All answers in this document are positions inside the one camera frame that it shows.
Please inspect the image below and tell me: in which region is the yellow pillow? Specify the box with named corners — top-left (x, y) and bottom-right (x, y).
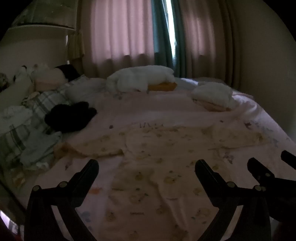
top-left (147, 82), bottom-right (178, 93)

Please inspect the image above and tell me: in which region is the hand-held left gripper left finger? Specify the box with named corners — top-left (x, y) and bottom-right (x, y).
top-left (24, 159), bottom-right (100, 241)

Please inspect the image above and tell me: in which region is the white crumpled cloth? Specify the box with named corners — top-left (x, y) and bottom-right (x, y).
top-left (2, 105), bottom-right (33, 127)

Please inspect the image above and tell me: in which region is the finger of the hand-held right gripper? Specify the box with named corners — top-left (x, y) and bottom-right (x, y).
top-left (247, 158), bottom-right (296, 200)
top-left (280, 150), bottom-right (296, 164)

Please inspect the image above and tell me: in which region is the cream headboard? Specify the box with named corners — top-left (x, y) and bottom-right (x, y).
top-left (0, 24), bottom-right (75, 90)

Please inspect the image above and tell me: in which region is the pink curtain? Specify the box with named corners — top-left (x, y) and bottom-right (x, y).
top-left (80, 0), bottom-right (155, 78)

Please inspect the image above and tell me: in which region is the small white fluffy blanket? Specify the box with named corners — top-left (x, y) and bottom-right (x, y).
top-left (191, 82), bottom-right (234, 109)

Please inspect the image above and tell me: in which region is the black cloth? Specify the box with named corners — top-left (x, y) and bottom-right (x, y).
top-left (44, 101), bottom-right (97, 133)

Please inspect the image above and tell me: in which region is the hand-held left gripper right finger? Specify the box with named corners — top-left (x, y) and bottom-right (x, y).
top-left (195, 159), bottom-right (272, 241)

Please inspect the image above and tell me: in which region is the beige curtain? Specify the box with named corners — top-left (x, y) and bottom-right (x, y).
top-left (179, 0), bottom-right (242, 87)

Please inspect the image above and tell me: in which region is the black and white plush toy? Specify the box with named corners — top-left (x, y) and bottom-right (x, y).
top-left (13, 65), bottom-right (35, 82)

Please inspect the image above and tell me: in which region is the white bolster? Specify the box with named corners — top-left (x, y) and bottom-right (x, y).
top-left (0, 77), bottom-right (33, 107)

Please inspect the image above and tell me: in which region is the green curtain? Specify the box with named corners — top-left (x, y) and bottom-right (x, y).
top-left (151, 0), bottom-right (186, 78)

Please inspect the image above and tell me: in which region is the black pillow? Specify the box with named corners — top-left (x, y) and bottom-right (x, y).
top-left (55, 64), bottom-right (80, 82)

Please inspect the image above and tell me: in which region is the cream printed baby garment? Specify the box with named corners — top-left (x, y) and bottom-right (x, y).
top-left (54, 123), bottom-right (271, 241)

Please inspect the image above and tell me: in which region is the light blue cloth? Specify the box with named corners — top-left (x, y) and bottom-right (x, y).
top-left (20, 131), bottom-right (63, 168)

